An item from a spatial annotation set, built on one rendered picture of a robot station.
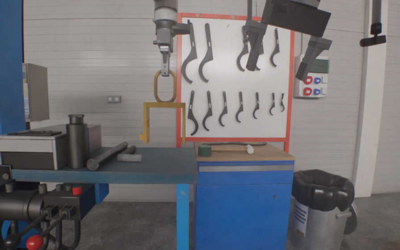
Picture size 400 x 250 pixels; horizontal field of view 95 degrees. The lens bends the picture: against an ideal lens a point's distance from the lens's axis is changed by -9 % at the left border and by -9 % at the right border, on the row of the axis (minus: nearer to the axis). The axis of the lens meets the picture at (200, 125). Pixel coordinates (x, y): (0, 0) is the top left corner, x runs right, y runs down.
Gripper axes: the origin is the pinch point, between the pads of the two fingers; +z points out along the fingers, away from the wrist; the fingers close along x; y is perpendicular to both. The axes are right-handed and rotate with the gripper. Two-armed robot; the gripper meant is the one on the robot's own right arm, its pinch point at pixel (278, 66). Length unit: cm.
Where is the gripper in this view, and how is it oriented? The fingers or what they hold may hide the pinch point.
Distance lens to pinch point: 51.5
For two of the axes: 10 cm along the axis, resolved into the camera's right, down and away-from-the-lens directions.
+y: 0.8, 5.0, -8.6
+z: -1.8, 8.6, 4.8
